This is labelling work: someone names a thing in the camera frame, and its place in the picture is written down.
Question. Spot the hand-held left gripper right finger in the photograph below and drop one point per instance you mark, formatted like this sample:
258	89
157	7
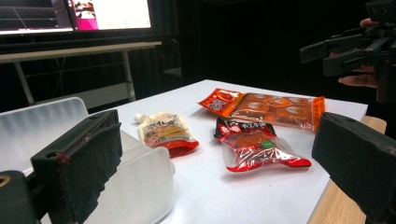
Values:
361	161

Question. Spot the red clear snack packet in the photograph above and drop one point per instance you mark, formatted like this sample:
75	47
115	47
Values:
255	143

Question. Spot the clear plastic container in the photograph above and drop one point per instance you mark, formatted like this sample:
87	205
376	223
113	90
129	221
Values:
143	186

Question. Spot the computer monitor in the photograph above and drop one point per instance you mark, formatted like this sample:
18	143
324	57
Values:
28	15
118	14

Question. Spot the long orange snack packet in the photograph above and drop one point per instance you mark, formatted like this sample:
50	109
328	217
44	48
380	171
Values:
267	109

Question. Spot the white-framed desk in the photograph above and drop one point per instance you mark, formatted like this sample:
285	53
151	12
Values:
77	49

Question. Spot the white table mat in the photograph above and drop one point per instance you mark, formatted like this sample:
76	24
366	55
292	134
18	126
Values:
249	193

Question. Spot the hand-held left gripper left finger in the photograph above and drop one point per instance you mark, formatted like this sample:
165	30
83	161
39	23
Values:
81	161

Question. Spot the pale spouted pouch red base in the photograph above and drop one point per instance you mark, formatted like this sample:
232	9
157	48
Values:
165	130

